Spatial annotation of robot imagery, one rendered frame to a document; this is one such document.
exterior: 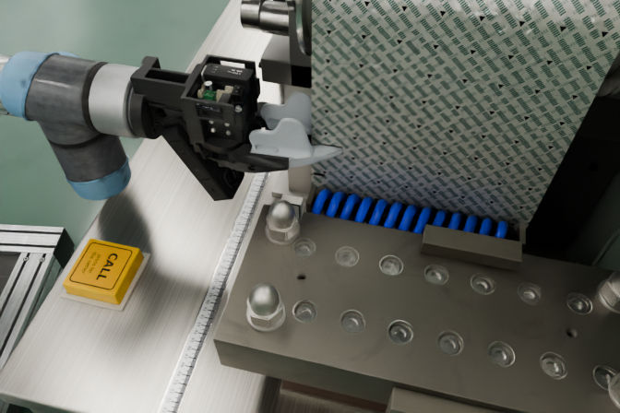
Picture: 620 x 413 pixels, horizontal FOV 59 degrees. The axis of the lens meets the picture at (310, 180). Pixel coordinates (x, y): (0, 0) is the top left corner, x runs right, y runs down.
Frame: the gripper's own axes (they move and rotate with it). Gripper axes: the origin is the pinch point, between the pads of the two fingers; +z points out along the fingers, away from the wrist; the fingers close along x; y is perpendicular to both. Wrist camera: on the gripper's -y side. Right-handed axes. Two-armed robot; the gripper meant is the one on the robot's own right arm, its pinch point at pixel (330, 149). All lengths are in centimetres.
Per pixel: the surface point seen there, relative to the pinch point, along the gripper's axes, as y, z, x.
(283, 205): -1.5, -3.2, -7.0
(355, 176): -3.1, 2.9, -0.2
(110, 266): -16.5, -24.8, -9.9
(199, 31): -109, -95, 165
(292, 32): 8.6, -5.8, 7.1
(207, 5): -109, -100, 188
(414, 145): 3.0, 8.3, -0.3
